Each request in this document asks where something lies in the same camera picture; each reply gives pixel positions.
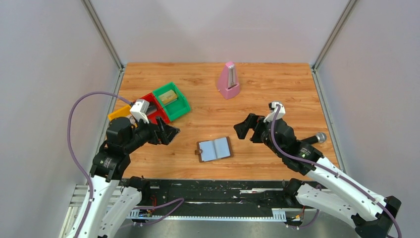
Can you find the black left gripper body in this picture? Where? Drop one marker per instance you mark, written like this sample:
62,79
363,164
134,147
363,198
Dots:
157,132

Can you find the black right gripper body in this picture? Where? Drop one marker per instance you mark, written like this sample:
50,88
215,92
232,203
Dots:
257,128

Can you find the black card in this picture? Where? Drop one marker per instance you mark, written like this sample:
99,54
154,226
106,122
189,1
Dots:
152,109

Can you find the brown leather card holder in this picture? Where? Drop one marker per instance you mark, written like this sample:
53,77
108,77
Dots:
216,149

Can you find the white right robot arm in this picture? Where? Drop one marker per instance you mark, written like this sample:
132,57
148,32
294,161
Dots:
371,215

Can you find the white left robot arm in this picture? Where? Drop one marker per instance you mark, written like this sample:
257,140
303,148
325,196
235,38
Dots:
95,219

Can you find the gold card in green bin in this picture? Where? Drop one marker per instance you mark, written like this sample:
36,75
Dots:
168,97

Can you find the red plastic bin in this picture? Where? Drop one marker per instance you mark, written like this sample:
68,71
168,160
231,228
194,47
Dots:
152,99

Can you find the green plastic bin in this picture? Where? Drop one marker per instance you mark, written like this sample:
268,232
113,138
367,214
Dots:
173,102

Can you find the black microphone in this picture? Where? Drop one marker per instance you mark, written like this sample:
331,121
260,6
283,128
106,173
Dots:
319,137

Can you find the yellow plastic bin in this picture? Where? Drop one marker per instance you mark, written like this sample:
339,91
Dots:
122,112

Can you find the pink metronome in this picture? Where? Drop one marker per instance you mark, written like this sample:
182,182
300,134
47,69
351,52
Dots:
228,83

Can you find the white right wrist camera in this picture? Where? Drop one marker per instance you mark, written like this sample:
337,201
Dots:
277,111

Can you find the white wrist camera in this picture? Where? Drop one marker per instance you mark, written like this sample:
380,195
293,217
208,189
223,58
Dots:
139,110
277,111

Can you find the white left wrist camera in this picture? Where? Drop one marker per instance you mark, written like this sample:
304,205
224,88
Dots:
139,110

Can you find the black mounting rail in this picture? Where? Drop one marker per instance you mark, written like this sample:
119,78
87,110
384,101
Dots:
217,200

